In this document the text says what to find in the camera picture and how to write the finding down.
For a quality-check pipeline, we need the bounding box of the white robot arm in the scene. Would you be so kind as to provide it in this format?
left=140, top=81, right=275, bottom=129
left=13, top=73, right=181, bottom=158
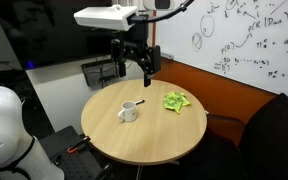
left=0, top=0, right=155, bottom=180

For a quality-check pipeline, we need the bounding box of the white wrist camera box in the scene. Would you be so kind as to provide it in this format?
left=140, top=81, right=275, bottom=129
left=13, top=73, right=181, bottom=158
left=74, top=5, right=137, bottom=31

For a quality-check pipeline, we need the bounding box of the round wooden table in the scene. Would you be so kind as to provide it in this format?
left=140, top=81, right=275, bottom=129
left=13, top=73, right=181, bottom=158
left=81, top=80, right=207, bottom=166

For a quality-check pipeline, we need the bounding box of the black office chair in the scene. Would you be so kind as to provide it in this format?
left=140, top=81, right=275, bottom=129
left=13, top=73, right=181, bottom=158
left=198, top=93, right=288, bottom=180

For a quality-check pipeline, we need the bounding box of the white whiteboard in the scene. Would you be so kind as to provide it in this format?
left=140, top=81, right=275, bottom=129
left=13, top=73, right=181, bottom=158
left=156, top=0, right=288, bottom=95

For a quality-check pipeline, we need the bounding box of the black pen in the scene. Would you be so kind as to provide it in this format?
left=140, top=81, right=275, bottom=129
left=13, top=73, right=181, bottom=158
left=135, top=99, right=145, bottom=105

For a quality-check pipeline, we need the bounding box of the black wire basket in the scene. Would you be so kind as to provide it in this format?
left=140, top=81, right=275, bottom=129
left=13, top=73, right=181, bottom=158
left=81, top=60, right=118, bottom=86

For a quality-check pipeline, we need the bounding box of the large black monitor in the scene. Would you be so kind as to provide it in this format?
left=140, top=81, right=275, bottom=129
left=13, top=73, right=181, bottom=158
left=0, top=0, right=113, bottom=70

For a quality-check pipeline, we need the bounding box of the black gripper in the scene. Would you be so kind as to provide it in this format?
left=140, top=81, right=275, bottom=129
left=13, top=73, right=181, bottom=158
left=111, top=24, right=161, bottom=87

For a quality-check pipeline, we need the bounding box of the green crumpled cloth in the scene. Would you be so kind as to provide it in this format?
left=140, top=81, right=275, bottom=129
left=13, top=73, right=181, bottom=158
left=163, top=92, right=191, bottom=114

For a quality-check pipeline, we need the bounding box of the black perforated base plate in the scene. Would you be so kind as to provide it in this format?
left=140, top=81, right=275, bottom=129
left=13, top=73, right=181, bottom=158
left=40, top=126, right=111, bottom=180

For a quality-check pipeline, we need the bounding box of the black orange clamp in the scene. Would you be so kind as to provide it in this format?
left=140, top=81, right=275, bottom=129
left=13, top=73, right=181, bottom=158
left=67, top=136, right=91, bottom=154

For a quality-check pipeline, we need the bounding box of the white ceramic mug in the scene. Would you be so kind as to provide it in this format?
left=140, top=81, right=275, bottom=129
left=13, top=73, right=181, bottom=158
left=118, top=101, right=137, bottom=122

